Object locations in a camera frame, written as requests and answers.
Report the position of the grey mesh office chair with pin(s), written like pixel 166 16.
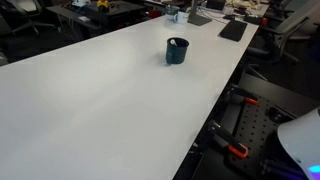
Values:
pixel 283 31

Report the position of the green bowl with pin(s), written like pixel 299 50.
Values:
pixel 171 10

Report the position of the grey monitor stand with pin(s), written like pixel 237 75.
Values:
pixel 197 18

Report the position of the dark teal mug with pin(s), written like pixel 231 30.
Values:
pixel 176 53

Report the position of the yellow toy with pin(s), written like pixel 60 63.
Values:
pixel 102 4

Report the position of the black desk device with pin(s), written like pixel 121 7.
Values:
pixel 215 4

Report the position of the white coffee mug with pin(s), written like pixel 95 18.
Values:
pixel 181 18

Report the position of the black keyboard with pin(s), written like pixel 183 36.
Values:
pixel 233 30

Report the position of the beige crumpled cloth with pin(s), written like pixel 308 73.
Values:
pixel 241 3

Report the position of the small white cup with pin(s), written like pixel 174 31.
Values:
pixel 229 10

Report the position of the black box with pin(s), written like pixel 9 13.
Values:
pixel 253 19

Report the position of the red object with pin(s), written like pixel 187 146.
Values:
pixel 154 13

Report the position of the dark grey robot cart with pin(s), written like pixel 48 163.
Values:
pixel 283 95

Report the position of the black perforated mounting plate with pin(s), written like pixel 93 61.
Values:
pixel 256 133

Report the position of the black office chair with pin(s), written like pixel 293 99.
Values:
pixel 20 15

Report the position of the black side desk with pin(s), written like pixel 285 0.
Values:
pixel 110 11

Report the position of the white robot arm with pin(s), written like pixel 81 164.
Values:
pixel 301 143

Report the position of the black computer mouse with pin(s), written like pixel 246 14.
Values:
pixel 229 17

